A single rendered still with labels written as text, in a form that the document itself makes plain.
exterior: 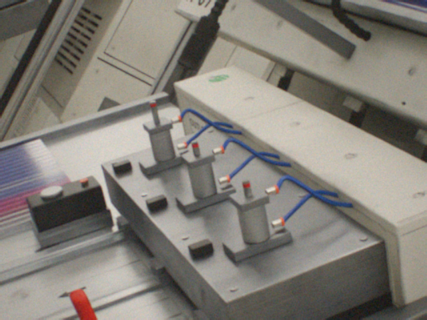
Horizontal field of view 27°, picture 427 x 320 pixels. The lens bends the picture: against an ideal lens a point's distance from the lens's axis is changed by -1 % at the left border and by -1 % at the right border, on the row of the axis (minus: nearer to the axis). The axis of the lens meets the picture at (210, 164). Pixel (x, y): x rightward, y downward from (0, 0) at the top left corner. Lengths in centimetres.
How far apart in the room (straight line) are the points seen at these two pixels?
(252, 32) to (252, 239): 42
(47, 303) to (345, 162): 30
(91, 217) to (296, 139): 23
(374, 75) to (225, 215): 19
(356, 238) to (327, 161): 11
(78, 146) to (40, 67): 80
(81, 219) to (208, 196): 19
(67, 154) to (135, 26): 92
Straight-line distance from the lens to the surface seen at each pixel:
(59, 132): 125
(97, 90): 206
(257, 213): 69
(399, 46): 83
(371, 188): 73
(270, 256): 69
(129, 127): 122
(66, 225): 93
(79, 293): 61
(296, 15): 84
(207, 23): 73
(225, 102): 98
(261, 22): 106
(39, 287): 87
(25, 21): 200
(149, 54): 208
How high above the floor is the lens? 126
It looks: 5 degrees down
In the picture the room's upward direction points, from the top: 29 degrees clockwise
